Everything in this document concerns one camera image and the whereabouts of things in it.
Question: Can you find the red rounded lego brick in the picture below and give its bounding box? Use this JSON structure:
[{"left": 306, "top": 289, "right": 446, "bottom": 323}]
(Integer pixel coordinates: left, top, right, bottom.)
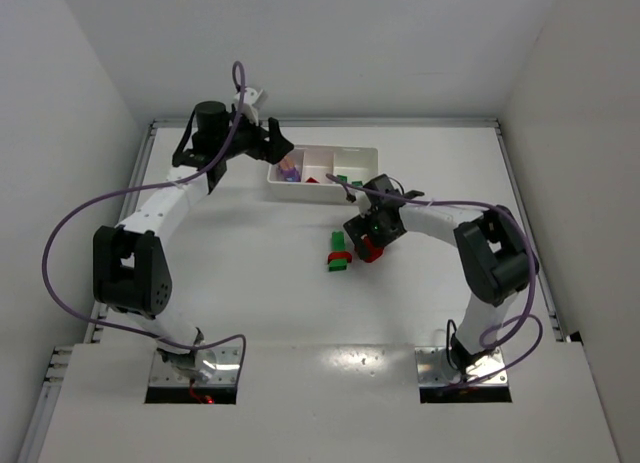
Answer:
[{"left": 354, "top": 235, "right": 384, "bottom": 263}]

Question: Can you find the purple flower lego brick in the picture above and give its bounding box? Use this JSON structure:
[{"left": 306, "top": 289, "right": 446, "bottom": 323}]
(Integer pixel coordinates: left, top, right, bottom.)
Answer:
[{"left": 281, "top": 167, "right": 301, "bottom": 182}]

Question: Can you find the purple butterfly lego brick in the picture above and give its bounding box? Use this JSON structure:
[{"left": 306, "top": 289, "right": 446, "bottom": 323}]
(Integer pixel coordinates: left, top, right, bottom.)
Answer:
[{"left": 278, "top": 156, "right": 296, "bottom": 174}]

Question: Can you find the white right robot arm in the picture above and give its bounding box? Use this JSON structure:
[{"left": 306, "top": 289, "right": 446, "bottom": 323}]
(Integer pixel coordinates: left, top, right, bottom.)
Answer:
[{"left": 341, "top": 174, "right": 539, "bottom": 375}]

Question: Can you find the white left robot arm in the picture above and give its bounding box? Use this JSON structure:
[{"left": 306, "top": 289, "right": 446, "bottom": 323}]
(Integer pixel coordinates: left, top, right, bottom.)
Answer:
[{"left": 93, "top": 101, "right": 294, "bottom": 371}]

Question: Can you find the green number lego brick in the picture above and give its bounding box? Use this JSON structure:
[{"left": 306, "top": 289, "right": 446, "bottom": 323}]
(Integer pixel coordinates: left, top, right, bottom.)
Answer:
[{"left": 331, "top": 231, "right": 346, "bottom": 252}]

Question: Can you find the red green rounded lego stack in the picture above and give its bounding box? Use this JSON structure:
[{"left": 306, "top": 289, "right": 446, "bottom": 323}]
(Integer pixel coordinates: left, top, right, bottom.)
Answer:
[{"left": 327, "top": 251, "right": 352, "bottom": 272}]

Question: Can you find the white compartment tray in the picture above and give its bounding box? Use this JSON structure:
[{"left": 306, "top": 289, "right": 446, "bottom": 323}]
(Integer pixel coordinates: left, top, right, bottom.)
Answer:
[{"left": 266, "top": 145, "right": 379, "bottom": 204}]

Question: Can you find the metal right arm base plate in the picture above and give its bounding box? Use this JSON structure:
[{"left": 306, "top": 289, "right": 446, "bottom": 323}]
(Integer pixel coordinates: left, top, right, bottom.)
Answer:
[{"left": 415, "top": 346, "right": 508, "bottom": 389}]

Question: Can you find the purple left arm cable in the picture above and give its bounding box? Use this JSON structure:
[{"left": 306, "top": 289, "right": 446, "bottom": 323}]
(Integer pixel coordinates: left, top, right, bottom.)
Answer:
[{"left": 41, "top": 60, "right": 251, "bottom": 364}]

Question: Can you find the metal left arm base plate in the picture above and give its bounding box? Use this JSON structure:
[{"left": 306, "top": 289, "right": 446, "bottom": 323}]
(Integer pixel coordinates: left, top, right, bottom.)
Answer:
[{"left": 148, "top": 346, "right": 242, "bottom": 388}]

